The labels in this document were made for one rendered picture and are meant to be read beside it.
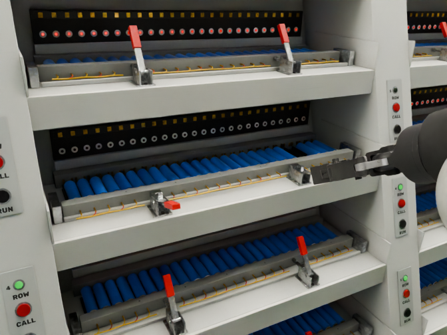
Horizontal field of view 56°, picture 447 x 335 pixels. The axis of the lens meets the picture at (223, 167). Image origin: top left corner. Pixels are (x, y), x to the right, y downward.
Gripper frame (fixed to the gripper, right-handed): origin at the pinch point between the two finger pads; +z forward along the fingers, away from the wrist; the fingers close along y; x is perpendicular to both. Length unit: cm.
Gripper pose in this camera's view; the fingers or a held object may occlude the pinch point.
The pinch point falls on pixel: (330, 172)
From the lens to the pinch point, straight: 70.0
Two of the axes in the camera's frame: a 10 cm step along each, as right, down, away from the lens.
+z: -4.2, 1.4, 9.0
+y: 8.9, -1.6, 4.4
